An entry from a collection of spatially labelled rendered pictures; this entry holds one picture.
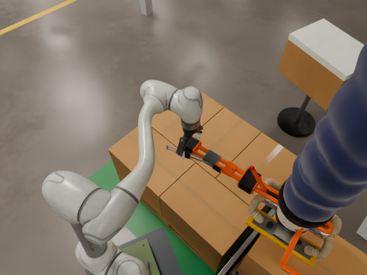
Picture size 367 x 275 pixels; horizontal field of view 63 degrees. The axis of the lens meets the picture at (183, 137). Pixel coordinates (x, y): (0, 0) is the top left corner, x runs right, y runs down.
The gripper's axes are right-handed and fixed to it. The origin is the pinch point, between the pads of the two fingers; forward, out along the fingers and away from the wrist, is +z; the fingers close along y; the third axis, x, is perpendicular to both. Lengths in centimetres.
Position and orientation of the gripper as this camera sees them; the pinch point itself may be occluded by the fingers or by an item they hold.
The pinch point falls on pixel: (189, 147)
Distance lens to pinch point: 154.1
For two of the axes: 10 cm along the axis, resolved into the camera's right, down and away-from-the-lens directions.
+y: 5.9, -6.6, 4.6
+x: -8.1, -4.8, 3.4
